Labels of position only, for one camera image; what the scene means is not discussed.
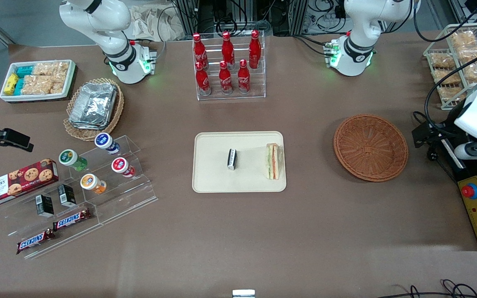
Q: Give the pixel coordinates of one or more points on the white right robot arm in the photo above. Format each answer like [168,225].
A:
[118,62]

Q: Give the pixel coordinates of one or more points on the clear acrylic stepped stand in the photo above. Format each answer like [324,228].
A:
[135,194]

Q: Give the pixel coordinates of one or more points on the white rectangular snack bin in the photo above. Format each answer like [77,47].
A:
[71,78]

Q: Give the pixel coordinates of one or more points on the red cola bottle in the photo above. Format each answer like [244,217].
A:
[255,49]
[199,50]
[244,78]
[203,80]
[225,79]
[227,49]

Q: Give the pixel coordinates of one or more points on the Snickers chocolate bar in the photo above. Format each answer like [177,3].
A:
[72,219]
[34,241]

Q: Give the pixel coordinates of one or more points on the beige plastic tray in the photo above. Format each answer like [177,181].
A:
[213,165]

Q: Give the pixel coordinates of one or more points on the light woven wicker basket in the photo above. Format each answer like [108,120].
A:
[118,107]

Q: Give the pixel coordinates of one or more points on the black box appliance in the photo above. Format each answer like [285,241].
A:
[476,167]

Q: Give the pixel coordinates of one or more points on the blue lid jar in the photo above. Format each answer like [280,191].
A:
[105,141]

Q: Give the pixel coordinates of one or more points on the black aluminium frame rack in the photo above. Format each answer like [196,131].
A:
[205,16]

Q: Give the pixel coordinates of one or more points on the red Walkers cookie box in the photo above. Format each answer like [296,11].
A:
[15,184]

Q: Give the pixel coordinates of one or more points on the clear rice cracker pack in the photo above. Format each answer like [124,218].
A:
[37,85]
[50,68]

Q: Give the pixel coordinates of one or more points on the teal snack pack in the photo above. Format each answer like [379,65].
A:
[20,86]
[25,70]

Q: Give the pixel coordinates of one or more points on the clear acrylic bottle rack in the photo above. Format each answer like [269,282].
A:
[259,89]

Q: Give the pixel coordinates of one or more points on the yellow snack pack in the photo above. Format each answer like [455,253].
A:
[11,84]

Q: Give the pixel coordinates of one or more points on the brown wicker basket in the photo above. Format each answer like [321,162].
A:
[371,149]

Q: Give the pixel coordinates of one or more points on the small black white box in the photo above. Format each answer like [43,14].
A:
[232,159]

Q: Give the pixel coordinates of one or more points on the small black carton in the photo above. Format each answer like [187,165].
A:
[44,205]
[67,195]

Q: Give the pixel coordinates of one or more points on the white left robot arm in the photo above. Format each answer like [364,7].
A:
[358,49]

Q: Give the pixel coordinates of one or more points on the triangular sandwich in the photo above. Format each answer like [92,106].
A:
[273,162]

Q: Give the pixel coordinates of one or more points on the green lid jar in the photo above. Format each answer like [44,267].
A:
[69,158]

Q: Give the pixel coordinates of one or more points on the stack of foil trays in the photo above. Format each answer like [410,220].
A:
[93,105]

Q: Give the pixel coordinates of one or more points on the orange lid jar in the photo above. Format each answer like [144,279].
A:
[90,182]

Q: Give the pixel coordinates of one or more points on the red lid jar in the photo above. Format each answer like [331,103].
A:
[120,165]

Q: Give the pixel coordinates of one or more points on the crumpled beige cloth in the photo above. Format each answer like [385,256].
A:
[147,25]

